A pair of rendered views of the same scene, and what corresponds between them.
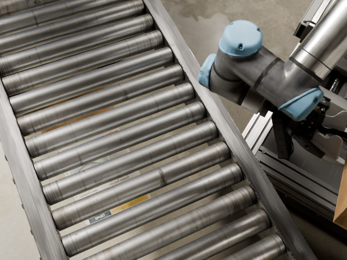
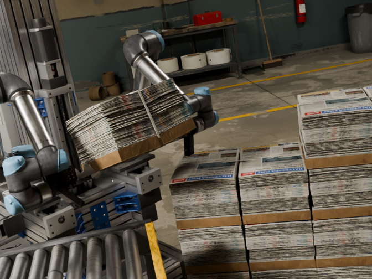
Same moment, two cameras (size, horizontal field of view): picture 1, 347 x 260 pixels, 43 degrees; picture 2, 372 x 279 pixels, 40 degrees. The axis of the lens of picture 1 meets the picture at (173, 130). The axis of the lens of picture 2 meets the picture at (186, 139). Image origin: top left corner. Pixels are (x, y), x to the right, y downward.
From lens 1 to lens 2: 1.32 m
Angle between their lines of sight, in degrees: 61
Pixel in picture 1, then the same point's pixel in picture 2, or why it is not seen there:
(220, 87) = (27, 199)
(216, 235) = (109, 251)
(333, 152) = (92, 171)
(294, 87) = (53, 153)
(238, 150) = (63, 240)
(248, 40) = (17, 158)
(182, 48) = not seen: outside the picture
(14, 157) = not seen: outside the picture
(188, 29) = not seen: outside the picture
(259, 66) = (33, 161)
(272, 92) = (49, 163)
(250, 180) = (85, 237)
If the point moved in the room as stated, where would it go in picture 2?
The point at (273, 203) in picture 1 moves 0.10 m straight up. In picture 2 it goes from (105, 231) to (99, 206)
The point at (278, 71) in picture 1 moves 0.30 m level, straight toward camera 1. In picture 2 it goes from (41, 156) to (90, 169)
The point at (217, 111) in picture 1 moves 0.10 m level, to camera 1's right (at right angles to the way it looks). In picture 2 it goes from (31, 247) to (48, 233)
